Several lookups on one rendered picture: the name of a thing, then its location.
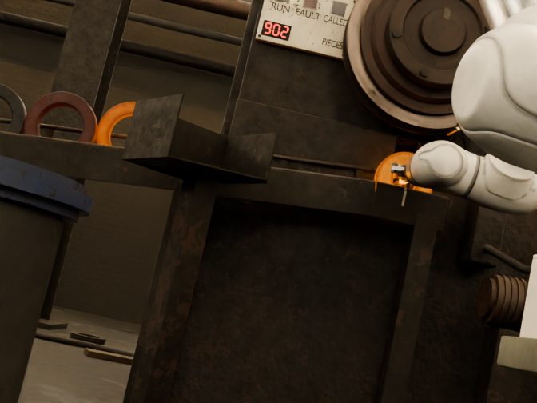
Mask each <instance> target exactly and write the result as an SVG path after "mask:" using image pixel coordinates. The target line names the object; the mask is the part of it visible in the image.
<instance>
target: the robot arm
mask: <svg viewBox="0 0 537 403"><path fill-rule="evenodd" d="M479 3H480V5H481V7H482V10H483V14H484V16H485V18H486V21H487V24H488V27H489V30H490V31H489V32H487V33H486V34H484V35H482V36H481V37H479V38H478V39H477V40H476V41H475V42H474V43H473V44H472V45H471V47H470V48H469V50H468V51H467V52H466V54H465V55H464V56H463V58H462V60H461V61H460V63H459V66H458V68H457V71H456V73H455V78H454V82H453V86H452V93H451V103H452V109H453V112H454V115H455V117H456V119H457V122H458V123H459V127H460V129H461V130H462V131H463V132H464V133H465V134H466V135H467V136H468V137H469V138H470V139H471V140H472V141H473V142H474V143H475V144H476V145H478V146H479V147H480V148H481V149H483V150H485V151H486V152H488V154H487V155H486V156H485V157H482V156H479V155H476V154H473V153H470V152H468V151H466V150H464V149H463V148H461V147H460V146H458V145H456V144H455V143H453V142H449V141H434V142H429V143H428V144H426V145H424V146H422V147H421V148H419V149H418V150H417V151H416V153H415V154H413V155H412V156H411V157H410V158H409V160H408V163H407V165H402V166H401V167H400V165H399V164H397V163H395V162H394V163H392V169H391V173H392V174H393V176H394V178H399V183H400V184H406V183H409V182H410V183H409V184H410V185H414V186H418V187H423V188H425V189H432V190H434V191H438V192H442V193H446V194H451V195H454V196H457V197H460V198H464V199H466V200H468V201H470V202H472V203H474V204H476V205H479V206H482V207H484V208H487V209H492V210H494V211H498V212H501V213H509V214H527V213H530V212H531V211H534V210H535V209H537V175H536V174H534V173H537V0H479Z"/></svg>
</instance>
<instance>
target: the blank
mask: <svg viewBox="0 0 537 403"><path fill-rule="evenodd" d="M413 154H414V153H410V152H398V153H394V154H391V155H390V156H388V157H387V158H385V159H384V160H383V161H382V162H381V163H380V165H379V166H378V168H377V170H376V173H375V177H374V181H376V182H377V181H379V182H385V183H389V184H393V177H394V176H393V174H392V173H391V169H392V163H394V162H395V163H397V164H399V165H400V167H401V166H402V165H407V163H408V160H409V158H410V157H411V156H412V155H413ZM393 185H394V184H393ZM413 189H414V190H420V191H424V192H428V193H432V189H425V188H423V187H418V186H414V188H413Z"/></svg>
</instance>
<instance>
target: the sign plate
mask: <svg viewBox="0 0 537 403"><path fill-rule="evenodd" d="M304 1H305V0H289V1H288V3H287V2H281V1H277V0H264V5H263V8H262V11H261V18H260V21H259V25H258V29H257V35H256V41H259V42H265V43H268V44H273V45H276V46H283V47H286V48H289V49H293V50H299V51H303V52H306V53H310V54H316V55H320V56H324V57H327V58H333V59H337V60H341V61H343V60H344V59H343V37H344V30H345V27H346V24H347V21H348V18H349V15H350V13H351V12H352V9H353V7H354V5H355V3H356V0H318V2H317V6H316V9H311V8H308V7H304ZM333 2H341V3H344V4H346V7H345V10H344V16H341V15H338V14H332V13H331V12H332V5H333ZM267 22H271V24H272V28H270V26H271V24H269V23H267ZM265 23H267V26H266V27H269V28H270V29H271V32H270V33H269V30H270V29H267V28H266V27H265ZM276 24H278V25H280V30H279V26H275V29H273V27H274V25H276ZM284 26H287V27H288V28H289V29H288V28H286V27H284ZM287 29H288V32H287ZM273 30H274V33H272V31H273ZM278 31H280V32H279V35H277V36H275V35H273V34H278ZM283 31H286V32H287V33H284V32H283ZM265 32H267V33H269V34H266V33H265ZM281 32H283V33H282V36H285V38H282V37H281V36H280V34H281Z"/></svg>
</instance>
